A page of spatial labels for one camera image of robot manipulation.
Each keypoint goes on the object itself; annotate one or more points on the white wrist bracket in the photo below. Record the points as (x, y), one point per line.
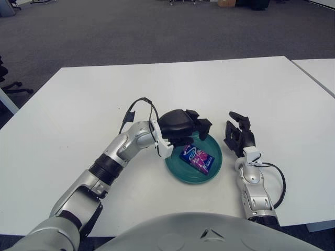
(251, 154)
(163, 149)

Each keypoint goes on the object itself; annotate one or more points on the white table support beam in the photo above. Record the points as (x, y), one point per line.
(320, 227)

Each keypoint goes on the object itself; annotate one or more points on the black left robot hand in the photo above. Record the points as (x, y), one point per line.
(178, 123)

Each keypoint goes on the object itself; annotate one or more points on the black chair base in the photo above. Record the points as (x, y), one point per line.
(183, 2)
(42, 2)

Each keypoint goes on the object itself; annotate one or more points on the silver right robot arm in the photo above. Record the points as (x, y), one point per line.
(252, 193)

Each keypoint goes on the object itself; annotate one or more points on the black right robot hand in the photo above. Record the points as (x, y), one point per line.
(242, 138)

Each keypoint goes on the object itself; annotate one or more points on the blue grey cabinet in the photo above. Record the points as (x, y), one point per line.
(5, 8)

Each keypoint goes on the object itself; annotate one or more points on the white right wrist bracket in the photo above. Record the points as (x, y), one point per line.
(251, 154)

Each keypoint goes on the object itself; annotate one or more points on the blue purple gum pack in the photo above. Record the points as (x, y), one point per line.
(196, 158)

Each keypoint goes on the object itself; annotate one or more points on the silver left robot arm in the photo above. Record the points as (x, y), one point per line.
(123, 146)

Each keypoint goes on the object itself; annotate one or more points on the grey robot torso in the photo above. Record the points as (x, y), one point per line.
(183, 232)

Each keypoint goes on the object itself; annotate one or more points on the black bulky background object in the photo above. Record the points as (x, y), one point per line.
(254, 4)

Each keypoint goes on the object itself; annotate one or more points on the brown cardboard box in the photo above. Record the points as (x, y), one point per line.
(226, 2)

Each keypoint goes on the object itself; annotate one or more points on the teal green plate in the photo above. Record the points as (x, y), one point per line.
(188, 175)

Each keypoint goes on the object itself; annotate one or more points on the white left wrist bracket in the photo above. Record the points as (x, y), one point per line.
(163, 149)

